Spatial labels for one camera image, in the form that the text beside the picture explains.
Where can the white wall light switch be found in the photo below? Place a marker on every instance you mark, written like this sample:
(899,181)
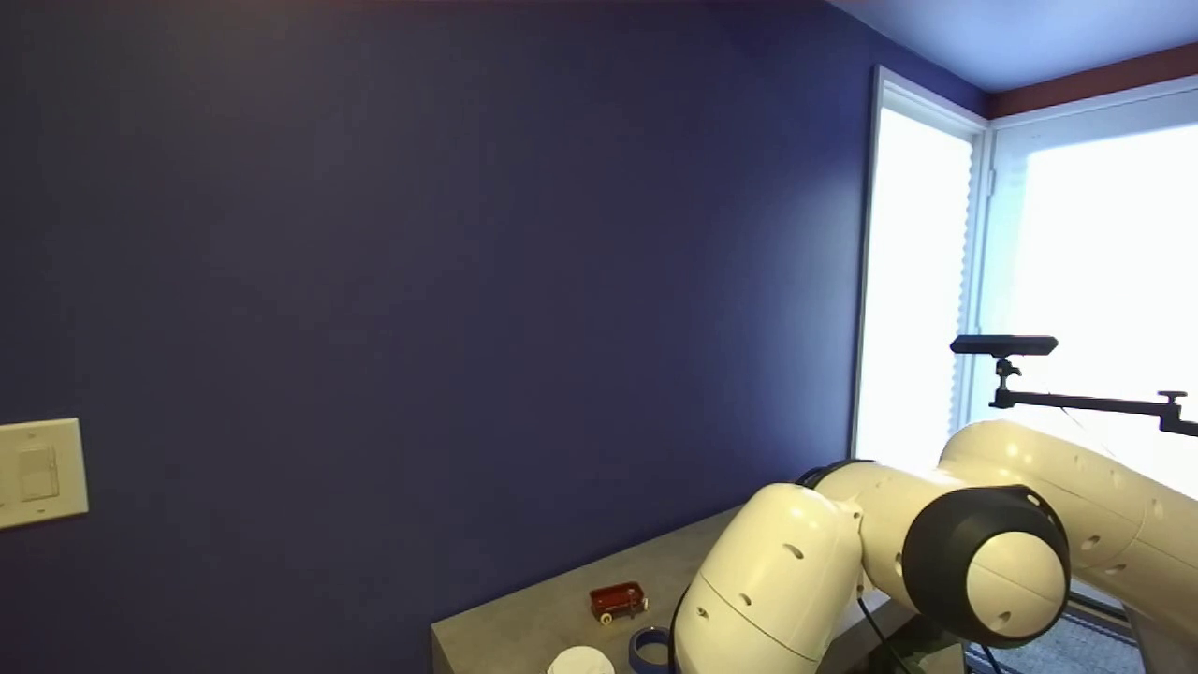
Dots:
(43,474)

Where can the black stereo camera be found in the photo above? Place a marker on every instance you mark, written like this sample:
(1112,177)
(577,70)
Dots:
(1005,347)

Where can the wide white framed window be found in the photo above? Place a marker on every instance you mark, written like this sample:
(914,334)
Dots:
(1100,273)

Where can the small red box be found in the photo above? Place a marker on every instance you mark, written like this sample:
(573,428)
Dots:
(620,601)

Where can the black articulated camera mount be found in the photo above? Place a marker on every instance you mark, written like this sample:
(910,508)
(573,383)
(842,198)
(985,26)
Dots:
(1088,400)

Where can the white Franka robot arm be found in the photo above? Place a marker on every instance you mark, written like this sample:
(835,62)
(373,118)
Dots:
(799,573)

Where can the white coffee cup with lid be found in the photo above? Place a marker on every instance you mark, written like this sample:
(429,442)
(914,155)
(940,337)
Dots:
(582,661)

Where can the narrow white framed window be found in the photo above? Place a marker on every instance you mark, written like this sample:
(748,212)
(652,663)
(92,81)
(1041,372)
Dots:
(920,273)

